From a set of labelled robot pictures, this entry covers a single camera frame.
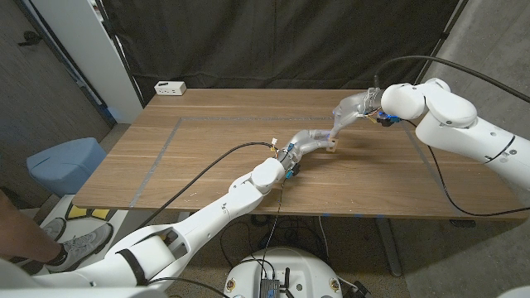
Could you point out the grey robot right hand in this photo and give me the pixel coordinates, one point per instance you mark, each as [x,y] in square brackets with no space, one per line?
[356,107]

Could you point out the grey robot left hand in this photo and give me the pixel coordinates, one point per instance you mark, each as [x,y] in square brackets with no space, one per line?
[304,142]

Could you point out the wooden block with holes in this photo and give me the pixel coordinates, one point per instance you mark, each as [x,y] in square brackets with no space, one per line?
[332,145]

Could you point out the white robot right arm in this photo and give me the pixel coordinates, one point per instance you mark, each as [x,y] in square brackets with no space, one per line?
[455,120]

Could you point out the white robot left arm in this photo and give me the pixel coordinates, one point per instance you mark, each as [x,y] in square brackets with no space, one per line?
[211,219]

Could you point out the black backdrop curtain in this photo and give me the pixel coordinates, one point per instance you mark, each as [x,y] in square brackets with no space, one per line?
[281,41]

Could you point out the large wooden board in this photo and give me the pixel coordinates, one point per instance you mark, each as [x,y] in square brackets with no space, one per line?
[207,118]

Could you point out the black backdrop stand pole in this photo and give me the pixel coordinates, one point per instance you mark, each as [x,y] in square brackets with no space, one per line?
[439,41]
[120,54]

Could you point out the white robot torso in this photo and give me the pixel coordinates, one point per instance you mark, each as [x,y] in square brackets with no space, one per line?
[285,265]

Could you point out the grey table leg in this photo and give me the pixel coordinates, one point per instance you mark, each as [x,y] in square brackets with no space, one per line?
[389,248]

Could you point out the white table leg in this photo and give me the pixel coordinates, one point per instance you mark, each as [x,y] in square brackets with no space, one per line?
[182,217]

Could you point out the white power strip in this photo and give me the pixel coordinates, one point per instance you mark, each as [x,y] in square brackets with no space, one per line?
[170,87]

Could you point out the grey box on torso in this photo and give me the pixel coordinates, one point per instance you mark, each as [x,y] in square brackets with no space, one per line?
[269,288]

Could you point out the person's leg and shoe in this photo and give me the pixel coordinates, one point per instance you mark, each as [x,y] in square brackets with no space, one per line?
[120,219]

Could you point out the light blue stool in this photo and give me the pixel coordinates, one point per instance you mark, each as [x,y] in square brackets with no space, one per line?
[66,165]

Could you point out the grey sneaker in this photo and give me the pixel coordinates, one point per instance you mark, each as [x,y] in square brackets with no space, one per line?
[83,246]
[51,229]

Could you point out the bare person leg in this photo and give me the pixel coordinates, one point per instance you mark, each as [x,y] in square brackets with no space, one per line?
[20,242]

